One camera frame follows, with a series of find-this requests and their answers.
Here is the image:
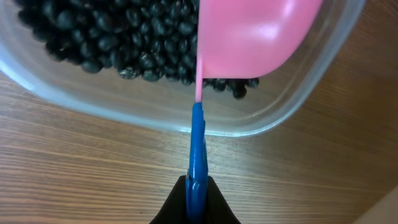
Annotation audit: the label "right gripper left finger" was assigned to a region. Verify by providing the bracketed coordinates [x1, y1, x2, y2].
[150, 175, 188, 224]

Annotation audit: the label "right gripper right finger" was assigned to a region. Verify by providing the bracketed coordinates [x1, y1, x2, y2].
[205, 176, 241, 224]

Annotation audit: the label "pink scoop blue handle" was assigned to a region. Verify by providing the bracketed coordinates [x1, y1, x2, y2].
[185, 0, 322, 223]

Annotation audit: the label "clear plastic container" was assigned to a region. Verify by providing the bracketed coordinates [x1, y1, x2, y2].
[1, 0, 364, 137]

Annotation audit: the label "black beans in container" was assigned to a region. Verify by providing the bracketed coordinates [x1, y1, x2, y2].
[14, 0, 261, 101]

